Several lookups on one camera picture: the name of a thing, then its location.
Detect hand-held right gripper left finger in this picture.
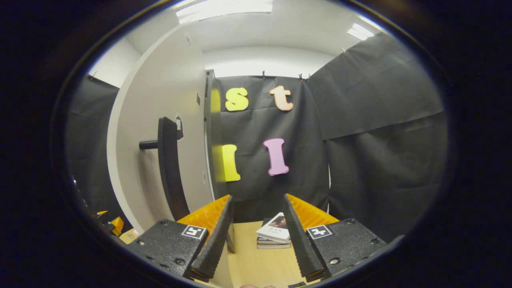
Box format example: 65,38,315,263
127,195,234,280

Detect large ceiling light panel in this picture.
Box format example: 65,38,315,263
176,0,274,23

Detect small ceiling light panel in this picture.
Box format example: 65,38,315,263
347,22,380,41

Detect white cover book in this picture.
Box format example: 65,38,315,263
256,212,292,244

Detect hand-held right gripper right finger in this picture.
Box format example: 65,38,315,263
283,194,388,282

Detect black cabinet door handle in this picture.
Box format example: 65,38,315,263
139,116,191,221

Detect grey book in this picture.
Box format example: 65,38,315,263
257,236,292,250

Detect black backdrop cloth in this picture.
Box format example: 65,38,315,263
66,31,450,242

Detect beige cabinet door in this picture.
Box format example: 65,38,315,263
106,23,217,233

